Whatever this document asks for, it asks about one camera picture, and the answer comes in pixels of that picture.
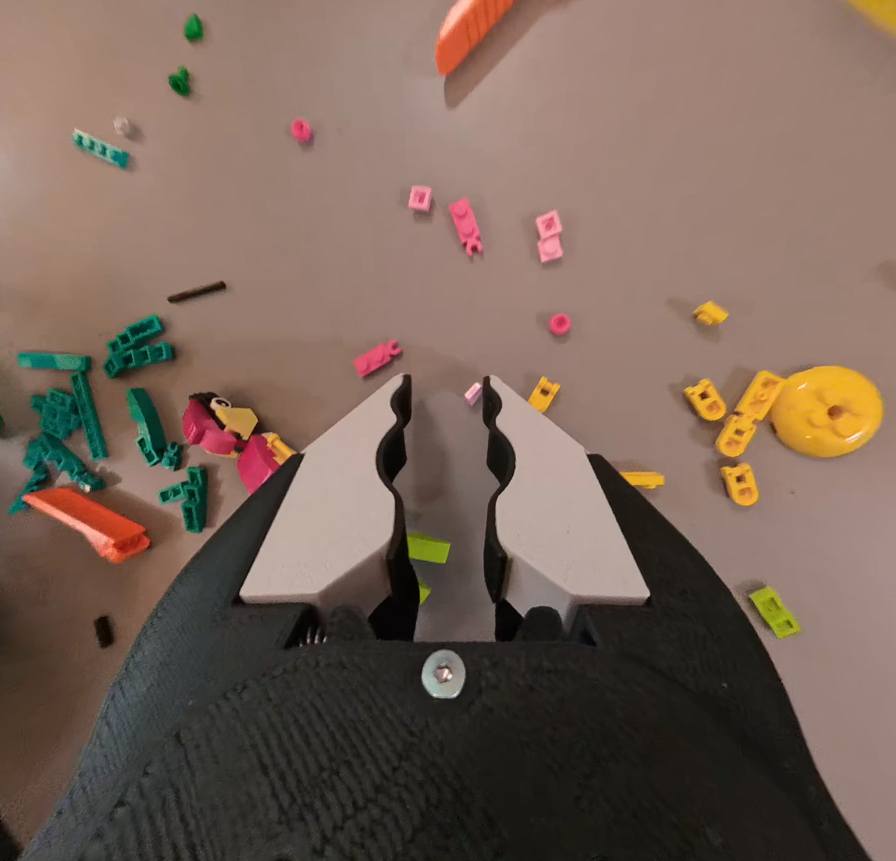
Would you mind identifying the long orange brick separator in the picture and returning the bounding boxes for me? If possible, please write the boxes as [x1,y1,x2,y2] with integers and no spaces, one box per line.
[434,0,569,77]

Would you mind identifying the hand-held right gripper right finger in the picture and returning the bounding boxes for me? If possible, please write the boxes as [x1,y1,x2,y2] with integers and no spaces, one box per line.
[482,375,652,643]

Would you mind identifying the pile of teal pieces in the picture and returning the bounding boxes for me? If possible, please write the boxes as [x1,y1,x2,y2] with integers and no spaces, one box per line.
[7,314,210,535]

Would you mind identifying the teal four-stud plate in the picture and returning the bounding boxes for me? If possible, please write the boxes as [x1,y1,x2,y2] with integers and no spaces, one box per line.
[71,128,131,170]

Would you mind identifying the pink and yellow bird build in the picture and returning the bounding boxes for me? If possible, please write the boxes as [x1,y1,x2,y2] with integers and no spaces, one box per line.
[181,391,299,496]

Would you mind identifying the light pink two-stud plate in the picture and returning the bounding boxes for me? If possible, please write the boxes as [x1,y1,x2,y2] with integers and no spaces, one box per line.
[535,209,564,265]

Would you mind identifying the pink clip plate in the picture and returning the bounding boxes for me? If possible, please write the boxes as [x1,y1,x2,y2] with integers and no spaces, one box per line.
[448,198,484,257]
[353,341,403,378]

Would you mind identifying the short orange brick separator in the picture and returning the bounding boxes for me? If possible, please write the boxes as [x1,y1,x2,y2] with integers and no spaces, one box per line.
[22,486,152,564]

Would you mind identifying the yellow round dish piece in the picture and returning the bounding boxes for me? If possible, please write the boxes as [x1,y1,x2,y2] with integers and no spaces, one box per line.
[770,366,885,459]

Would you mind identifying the lime green two-stud plate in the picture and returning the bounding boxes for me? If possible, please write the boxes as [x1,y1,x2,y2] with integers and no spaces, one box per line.
[748,585,802,640]

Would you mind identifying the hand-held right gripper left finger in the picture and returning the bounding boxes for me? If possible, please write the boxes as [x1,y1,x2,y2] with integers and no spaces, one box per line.
[239,373,421,641]

